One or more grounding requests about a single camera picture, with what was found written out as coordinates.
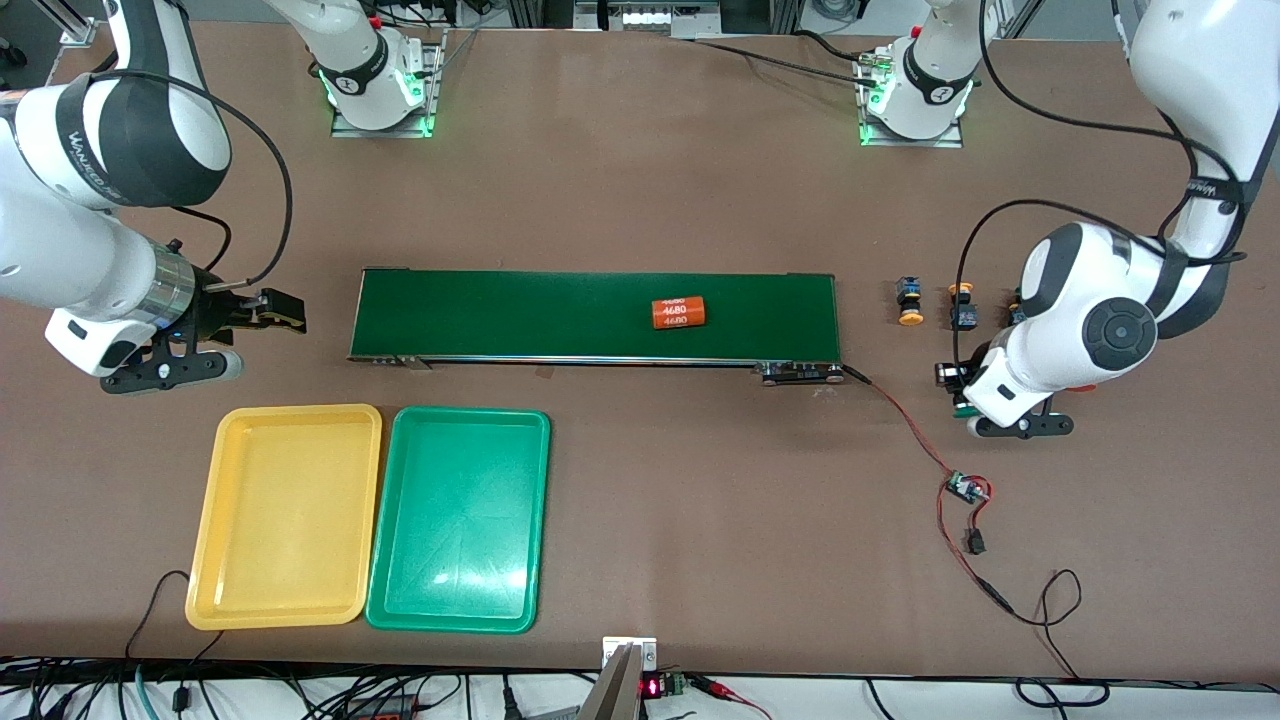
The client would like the red clip lead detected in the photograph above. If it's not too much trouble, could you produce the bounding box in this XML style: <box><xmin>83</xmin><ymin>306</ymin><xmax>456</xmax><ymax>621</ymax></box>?
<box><xmin>688</xmin><ymin>675</ymin><xmax>773</xmax><ymax>720</ymax></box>

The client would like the orange cylinder marked 4680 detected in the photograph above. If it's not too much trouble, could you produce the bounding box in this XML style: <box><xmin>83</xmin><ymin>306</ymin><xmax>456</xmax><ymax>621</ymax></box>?
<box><xmin>651</xmin><ymin>296</ymin><xmax>710</xmax><ymax>330</ymax></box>

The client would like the aluminium frame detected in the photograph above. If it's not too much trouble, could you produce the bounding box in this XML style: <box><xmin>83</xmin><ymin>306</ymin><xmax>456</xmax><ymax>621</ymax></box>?
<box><xmin>505</xmin><ymin>0</ymin><xmax>801</xmax><ymax>36</ymax></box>

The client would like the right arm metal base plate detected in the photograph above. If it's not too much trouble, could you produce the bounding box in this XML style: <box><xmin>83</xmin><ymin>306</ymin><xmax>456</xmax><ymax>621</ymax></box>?
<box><xmin>330</xmin><ymin>28</ymin><xmax>448</xmax><ymax>139</ymax></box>

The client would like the red black power lead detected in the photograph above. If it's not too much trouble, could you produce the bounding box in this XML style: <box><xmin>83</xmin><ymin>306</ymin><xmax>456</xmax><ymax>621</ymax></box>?
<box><xmin>936</xmin><ymin>490</ymin><xmax>1016</xmax><ymax>613</ymax></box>

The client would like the looped thin black cable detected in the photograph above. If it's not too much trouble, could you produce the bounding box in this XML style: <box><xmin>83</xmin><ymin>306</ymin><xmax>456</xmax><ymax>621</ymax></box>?
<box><xmin>1005</xmin><ymin>568</ymin><xmax>1113</xmax><ymax>707</ymax></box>

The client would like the grey metal bar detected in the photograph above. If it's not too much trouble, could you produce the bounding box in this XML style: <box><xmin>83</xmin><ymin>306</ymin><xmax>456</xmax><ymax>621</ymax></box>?
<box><xmin>577</xmin><ymin>645</ymin><xmax>646</xmax><ymax>720</ymax></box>

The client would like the black cable to arm base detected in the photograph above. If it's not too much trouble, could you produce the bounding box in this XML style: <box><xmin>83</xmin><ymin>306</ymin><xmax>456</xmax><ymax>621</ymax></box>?
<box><xmin>690</xmin><ymin>30</ymin><xmax>886</xmax><ymax>86</ymax></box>

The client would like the silver mounting plate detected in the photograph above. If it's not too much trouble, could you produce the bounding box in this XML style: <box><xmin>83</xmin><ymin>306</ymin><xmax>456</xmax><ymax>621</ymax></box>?
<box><xmin>601</xmin><ymin>636</ymin><xmax>659</xmax><ymax>673</ymax></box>

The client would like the green conveyor belt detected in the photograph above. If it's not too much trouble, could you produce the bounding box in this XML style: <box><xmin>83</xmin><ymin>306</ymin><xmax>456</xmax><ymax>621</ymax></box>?
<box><xmin>347</xmin><ymin>267</ymin><xmax>847</xmax><ymax>387</ymax></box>

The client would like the white device in frame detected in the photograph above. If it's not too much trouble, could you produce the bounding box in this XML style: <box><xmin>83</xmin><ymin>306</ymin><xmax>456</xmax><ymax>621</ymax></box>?
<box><xmin>615</xmin><ymin>3</ymin><xmax>706</xmax><ymax>29</ymax></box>

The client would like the green plastic tray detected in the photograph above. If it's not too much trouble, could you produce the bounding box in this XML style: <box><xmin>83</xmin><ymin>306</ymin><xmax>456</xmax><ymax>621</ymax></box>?
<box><xmin>365</xmin><ymin>406</ymin><xmax>552</xmax><ymax>635</ymax></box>

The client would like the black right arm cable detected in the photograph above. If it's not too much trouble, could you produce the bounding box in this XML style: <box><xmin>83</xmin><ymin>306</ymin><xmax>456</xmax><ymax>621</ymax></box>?
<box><xmin>95</xmin><ymin>68</ymin><xmax>294</xmax><ymax>291</ymax></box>

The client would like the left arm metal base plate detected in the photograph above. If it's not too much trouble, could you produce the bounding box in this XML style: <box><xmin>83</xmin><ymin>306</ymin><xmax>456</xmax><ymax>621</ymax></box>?
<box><xmin>855</xmin><ymin>50</ymin><xmax>966</xmax><ymax>149</ymax></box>

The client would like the red black motor wire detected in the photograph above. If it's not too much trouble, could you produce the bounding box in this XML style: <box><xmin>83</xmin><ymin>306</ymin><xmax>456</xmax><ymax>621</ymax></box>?
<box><xmin>843</xmin><ymin>365</ymin><xmax>966</xmax><ymax>481</ymax></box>

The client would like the yellow plastic tray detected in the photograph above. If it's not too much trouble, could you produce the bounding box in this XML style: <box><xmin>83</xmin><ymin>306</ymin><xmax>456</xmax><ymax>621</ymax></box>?
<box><xmin>185</xmin><ymin>404</ymin><xmax>384</xmax><ymax>632</ymax></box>

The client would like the aluminium corner profile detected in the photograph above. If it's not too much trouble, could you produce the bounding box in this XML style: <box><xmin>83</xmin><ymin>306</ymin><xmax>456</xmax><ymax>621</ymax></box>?
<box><xmin>40</xmin><ymin>0</ymin><xmax>97</xmax><ymax>47</ymax></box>

